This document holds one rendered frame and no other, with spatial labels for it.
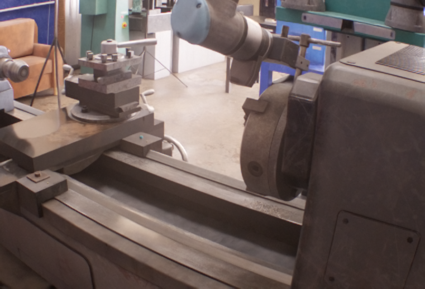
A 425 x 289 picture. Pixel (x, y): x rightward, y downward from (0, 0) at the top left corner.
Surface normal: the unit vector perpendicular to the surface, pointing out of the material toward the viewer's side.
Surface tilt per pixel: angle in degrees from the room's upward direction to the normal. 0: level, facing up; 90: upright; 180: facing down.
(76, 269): 90
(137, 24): 90
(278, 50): 69
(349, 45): 90
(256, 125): 61
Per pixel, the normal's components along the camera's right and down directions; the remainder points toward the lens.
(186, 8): -0.74, -0.07
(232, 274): 0.04, -0.94
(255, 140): -0.55, -0.04
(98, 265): -0.58, 0.26
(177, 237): -0.41, -0.43
